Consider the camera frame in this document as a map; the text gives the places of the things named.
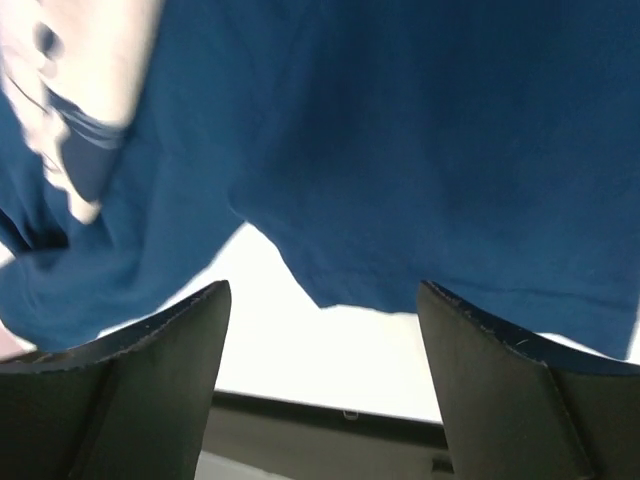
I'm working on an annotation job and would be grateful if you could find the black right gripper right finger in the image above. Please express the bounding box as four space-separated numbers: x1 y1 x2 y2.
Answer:
417 282 639 480

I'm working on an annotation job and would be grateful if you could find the blue t shirt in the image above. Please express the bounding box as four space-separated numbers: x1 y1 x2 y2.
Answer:
1 1 639 358

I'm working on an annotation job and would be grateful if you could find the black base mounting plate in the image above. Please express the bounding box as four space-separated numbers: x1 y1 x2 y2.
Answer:
203 392 455 479

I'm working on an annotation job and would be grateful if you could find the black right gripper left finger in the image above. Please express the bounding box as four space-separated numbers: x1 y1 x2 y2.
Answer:
1 281 231 480

